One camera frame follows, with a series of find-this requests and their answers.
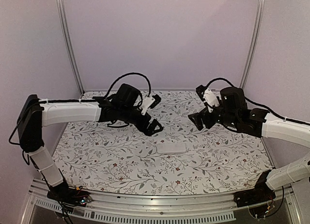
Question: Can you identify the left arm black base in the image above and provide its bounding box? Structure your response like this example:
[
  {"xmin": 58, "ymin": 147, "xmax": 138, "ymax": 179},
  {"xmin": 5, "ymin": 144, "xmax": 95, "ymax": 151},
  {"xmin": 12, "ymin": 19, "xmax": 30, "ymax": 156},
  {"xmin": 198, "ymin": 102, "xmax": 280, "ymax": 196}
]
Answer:
[{"xmin": 47, "ymin": 180, "xmax": 92, "ymax": 207}]

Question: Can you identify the left aluminium frame post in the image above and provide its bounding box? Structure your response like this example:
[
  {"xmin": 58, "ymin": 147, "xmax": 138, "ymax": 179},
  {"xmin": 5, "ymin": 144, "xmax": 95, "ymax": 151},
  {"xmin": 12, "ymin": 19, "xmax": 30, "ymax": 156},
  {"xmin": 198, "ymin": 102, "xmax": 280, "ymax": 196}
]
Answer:
[{"xmin": 56, "ymin": 0, "xmax": 85, "ymax": 95}]

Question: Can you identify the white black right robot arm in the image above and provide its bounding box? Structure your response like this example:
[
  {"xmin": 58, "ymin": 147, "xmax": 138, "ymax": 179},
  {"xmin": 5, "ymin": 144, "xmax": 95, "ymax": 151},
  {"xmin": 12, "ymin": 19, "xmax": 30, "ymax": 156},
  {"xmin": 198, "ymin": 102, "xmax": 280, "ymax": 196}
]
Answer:
[{"xmin": 188, "ymin": 79, "xmax": 310, "ymax": 203}]

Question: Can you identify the aluminium frame post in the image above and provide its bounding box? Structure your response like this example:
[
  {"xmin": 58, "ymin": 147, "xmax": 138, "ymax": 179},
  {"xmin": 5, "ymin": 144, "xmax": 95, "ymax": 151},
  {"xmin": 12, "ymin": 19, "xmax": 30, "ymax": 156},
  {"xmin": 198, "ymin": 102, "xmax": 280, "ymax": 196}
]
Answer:
[
  {"xmin": 239, "ymin": 0, "xmax": 265, "ymax": 89},
  {"xmin": 56, "ymin": 0, "xmax": 85, "ymax": 95}
]

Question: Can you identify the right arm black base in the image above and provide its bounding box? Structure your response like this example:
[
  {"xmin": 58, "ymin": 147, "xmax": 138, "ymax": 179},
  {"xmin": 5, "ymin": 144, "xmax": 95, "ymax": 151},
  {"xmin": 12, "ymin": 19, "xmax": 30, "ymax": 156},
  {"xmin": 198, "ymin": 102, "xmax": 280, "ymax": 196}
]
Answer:
[{"xmin": 233, "ymin": 170, "xmax": 276, "ymax": 219}]

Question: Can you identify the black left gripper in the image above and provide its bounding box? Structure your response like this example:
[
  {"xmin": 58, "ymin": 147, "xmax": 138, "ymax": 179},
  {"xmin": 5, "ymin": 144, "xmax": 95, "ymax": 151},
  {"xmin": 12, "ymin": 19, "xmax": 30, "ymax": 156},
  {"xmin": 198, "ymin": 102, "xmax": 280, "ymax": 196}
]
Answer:
[{"xmin": 119, "ymin": 105, "xmax": 164, "ymax": 137}]

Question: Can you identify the aluminium front rail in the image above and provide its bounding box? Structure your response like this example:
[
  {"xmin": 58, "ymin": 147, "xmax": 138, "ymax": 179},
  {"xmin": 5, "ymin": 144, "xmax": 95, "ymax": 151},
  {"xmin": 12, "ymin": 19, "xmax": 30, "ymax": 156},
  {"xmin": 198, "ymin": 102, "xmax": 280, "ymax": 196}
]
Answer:
[{"xmin": 21, "ymin": 179, "xmax": 303, "ymax": 224}]

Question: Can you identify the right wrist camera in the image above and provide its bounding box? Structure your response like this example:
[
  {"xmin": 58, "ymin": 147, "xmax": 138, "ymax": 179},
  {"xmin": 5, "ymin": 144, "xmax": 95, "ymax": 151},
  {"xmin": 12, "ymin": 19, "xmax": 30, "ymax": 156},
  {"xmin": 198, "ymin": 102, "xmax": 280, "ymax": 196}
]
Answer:
[{"xmin": 196, "ymin": 85, "xmax": 220, "ymax": 113}]

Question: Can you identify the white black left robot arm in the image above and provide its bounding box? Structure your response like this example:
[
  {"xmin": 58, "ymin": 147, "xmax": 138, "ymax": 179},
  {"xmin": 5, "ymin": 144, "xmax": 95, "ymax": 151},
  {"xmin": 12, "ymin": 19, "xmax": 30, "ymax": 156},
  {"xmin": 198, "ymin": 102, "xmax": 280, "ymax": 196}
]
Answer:
[{"xmin": 9, "ymin": 83, "xmax": 163, "ymax": 202}]

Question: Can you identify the white remote control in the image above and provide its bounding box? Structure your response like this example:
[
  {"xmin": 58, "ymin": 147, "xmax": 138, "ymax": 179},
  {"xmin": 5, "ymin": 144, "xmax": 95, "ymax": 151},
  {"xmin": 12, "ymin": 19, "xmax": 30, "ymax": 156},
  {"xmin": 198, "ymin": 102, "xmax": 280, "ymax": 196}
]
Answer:
[{"xmin": 157, "ymin": 143, "xmax": 186, "ymax": 154}]

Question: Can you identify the floral patterned table mat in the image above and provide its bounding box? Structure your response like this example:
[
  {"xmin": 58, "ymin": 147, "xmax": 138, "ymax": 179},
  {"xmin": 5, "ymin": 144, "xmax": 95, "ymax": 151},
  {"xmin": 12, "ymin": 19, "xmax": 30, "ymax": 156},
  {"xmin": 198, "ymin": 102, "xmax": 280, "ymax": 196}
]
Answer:
[{"xmin": 53, "ymin": 91, "xmax": 272, "ymax": 195}]

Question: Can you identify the right aluminium frame post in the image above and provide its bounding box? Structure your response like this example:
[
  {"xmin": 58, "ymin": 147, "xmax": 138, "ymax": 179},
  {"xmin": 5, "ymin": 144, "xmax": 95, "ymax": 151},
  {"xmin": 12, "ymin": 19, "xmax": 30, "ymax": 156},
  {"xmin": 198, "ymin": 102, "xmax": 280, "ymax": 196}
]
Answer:
[{"xmin": 239, "ymin": 0, "xmax": 265, "ymax": 89}]

